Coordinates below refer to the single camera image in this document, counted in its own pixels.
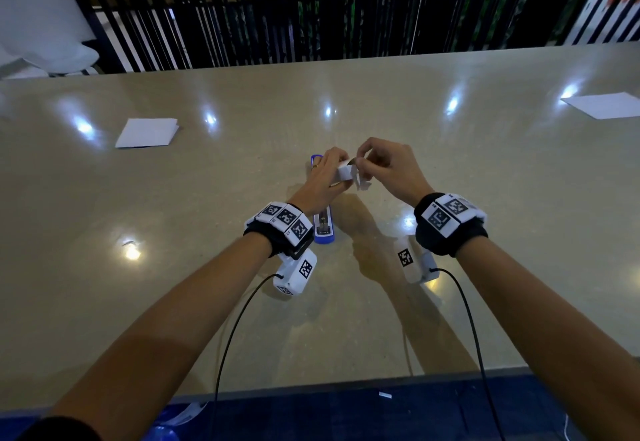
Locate black sleeve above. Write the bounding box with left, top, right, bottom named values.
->
left=15, top=416, right=102, bottom=441

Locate person's left forearm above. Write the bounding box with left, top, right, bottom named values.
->
left=50, top=232, right=273, bottom=441

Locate black wristband with marker tags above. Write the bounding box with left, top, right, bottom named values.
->
left=414, top=192, right=489, bottom=258
left=243, top=202, right=316, bottom=259

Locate white paper sheet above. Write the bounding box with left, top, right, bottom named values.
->
left=560, top=92, right=640, bottom=121
left=115, top=118, right=180, bottom=149

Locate person's right forearm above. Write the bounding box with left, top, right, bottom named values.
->
left=455, top=236, right=640, bottom=441

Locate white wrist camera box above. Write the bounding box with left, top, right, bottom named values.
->
left=273, top=248, right=318, bottom=297
left=395, top=238, right=441, bottom=285

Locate blue stapler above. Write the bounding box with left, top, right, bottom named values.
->
left=310, top=154, right=336, bottom=245

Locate small white staple box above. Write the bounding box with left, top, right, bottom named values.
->
left=336, top=160, right=373, bottom=192

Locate person's left hand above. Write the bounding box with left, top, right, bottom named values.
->
left=287, top=147, right=352, bottom=217

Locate person's right hand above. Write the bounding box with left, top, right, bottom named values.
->
left=356, top=137, right=435, bottom=207

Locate white cloth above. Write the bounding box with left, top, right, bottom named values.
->
left=0, top=0, right=100, bottom=80

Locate black slatted railing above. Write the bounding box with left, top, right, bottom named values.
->
left=52, top=0, right=640, bottom=75

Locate plastic bottle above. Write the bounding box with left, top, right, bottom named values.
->
left=145, top=401, right=209, bottom=441

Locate black cable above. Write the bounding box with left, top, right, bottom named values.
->
left=429, top=268, right=507, bottom=441
left=209, top=273, right=284, bottom=441

